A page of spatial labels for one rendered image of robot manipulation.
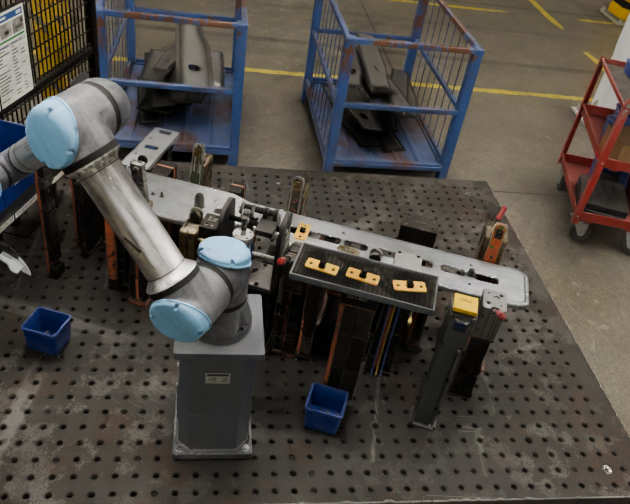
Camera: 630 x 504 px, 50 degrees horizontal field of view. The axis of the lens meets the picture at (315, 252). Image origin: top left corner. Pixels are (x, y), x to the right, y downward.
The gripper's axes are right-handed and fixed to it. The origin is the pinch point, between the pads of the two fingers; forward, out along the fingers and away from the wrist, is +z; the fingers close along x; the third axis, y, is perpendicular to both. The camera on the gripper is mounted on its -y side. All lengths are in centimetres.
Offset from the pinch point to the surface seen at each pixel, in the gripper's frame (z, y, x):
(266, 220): 7, -4, 69
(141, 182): -4.4, -24.1, 38.5
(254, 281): 25, -3, 61
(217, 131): 83, -244, 62
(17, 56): -34, -74, 10
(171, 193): 11, -43, 43
